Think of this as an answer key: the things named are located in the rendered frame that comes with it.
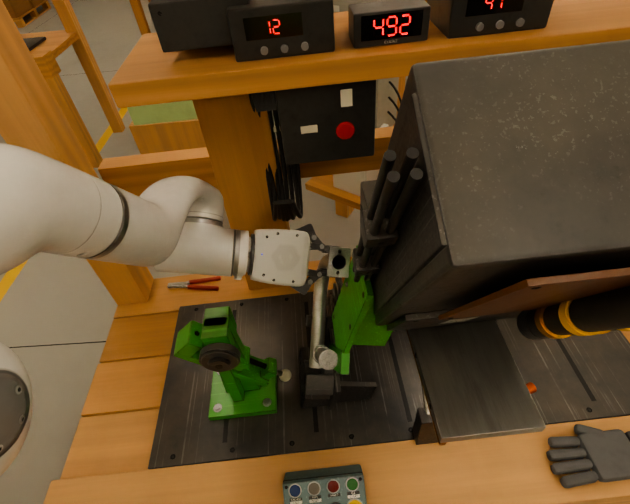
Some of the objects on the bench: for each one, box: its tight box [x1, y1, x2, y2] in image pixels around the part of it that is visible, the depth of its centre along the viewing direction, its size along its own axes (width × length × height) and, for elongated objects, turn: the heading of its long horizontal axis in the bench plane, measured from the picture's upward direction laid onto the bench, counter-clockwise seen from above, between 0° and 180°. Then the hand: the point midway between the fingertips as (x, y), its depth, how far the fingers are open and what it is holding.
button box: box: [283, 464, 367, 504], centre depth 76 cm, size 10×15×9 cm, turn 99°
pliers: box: [167, 276, 221, 291], centre depth 120 cm, size 16×5×1 cm, turn 94°
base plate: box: [148, 289, 630, 469], centre depth 99 cm, size 42×110×2 cm, turn 99°
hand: (332, 261), depth 76 cm, fingers closed on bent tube, 3 cm apart
